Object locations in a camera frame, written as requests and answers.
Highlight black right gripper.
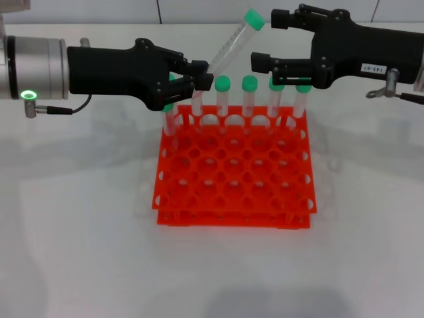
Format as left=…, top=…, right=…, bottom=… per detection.
left=250, top=3, right=424, bottom=90

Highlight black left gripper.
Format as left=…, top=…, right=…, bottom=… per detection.
left=66, top=38, right=215, bottom=112

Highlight orange test tube rack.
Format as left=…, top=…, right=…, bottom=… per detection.
left=151, top=105, right=318, bottom=230

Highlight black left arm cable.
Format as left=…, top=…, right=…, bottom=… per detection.
left=21, top=94, right=93, bottom=117

